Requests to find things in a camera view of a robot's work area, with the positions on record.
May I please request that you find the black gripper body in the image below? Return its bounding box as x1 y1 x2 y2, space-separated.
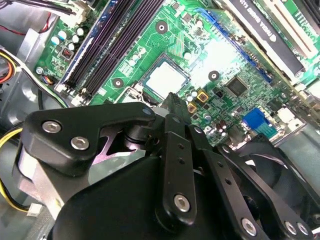
51 149 254 240

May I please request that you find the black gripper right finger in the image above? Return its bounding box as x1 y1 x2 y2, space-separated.
189 124 315 240

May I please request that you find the silver CPU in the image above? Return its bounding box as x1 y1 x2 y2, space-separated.
141 55 191 100

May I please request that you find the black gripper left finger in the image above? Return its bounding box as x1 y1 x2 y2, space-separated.
20 91 198 226

